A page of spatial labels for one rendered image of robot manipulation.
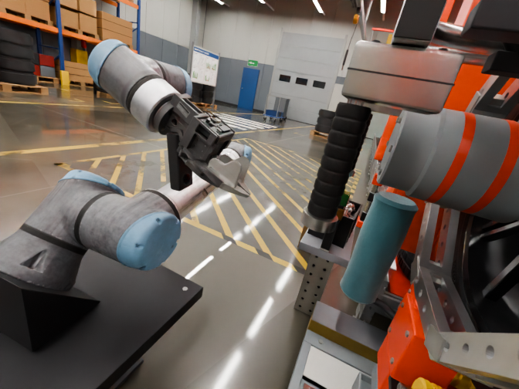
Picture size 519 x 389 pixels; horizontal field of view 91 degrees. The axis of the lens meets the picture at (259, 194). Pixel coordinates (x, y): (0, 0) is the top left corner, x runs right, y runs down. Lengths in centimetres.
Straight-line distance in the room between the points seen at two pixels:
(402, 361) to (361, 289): 16
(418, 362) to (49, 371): 70
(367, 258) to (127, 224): 54
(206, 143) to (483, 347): 45
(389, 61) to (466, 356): 34
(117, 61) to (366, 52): 41
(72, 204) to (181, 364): 64
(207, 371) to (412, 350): 69
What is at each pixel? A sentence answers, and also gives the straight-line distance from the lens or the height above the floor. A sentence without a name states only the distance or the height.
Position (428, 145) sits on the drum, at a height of 87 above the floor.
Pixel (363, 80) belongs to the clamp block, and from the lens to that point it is 28.
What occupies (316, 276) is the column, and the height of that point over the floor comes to 21.
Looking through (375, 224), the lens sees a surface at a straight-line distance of 60.
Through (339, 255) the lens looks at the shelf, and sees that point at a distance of 91.
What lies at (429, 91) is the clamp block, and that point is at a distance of 28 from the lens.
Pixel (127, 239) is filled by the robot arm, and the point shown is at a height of 54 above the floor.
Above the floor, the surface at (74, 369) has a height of 30.
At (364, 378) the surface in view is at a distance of 101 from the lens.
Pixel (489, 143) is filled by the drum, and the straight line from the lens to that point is 44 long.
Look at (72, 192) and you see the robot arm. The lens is 77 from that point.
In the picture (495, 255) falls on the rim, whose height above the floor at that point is 67.
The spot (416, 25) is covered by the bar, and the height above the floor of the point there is 96.
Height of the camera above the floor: 89
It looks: 21 degrees down
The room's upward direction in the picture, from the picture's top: 12 degrees clockwise
